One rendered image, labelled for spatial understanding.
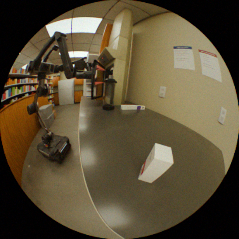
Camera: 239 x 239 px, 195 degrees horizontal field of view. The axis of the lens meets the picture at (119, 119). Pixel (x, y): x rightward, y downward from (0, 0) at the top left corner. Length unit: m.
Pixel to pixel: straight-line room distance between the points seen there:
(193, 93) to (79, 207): 1.64
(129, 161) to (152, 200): 0.11
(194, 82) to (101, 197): 0.80
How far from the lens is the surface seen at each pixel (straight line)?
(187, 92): 0.72
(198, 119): 0.71
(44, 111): 2.56
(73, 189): 1.21
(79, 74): 0.52
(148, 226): 0.19
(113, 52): 0.76
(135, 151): 0.22
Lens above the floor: 1.10
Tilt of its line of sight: 24 degrees down
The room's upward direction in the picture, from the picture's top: 6 degrees clockwise
